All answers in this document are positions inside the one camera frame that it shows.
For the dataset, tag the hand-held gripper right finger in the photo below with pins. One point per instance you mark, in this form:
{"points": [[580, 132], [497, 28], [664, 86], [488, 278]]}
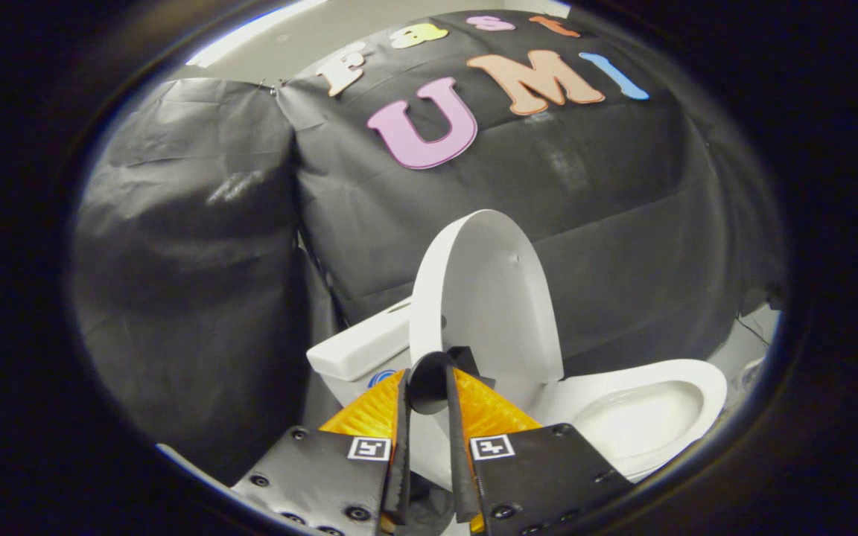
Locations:
{"points": [[541, 476]]}

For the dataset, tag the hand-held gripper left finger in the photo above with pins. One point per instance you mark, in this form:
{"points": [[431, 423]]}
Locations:
{"points": [[310, 476]]}

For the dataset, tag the white toilet lid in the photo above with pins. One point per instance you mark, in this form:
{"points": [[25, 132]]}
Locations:
{"points": [[496, 298]]}

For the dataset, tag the white toilet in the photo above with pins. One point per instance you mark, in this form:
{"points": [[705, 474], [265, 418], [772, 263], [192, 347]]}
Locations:
{"points": [[637, 420]]}

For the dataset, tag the white toilet tank cover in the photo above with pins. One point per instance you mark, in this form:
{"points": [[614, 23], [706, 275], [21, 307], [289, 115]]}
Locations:
{"points": [[358, 350]]}

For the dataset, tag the black backdrop cloth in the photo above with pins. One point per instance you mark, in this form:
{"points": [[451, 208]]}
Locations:
{"points": [[191, 260]]}

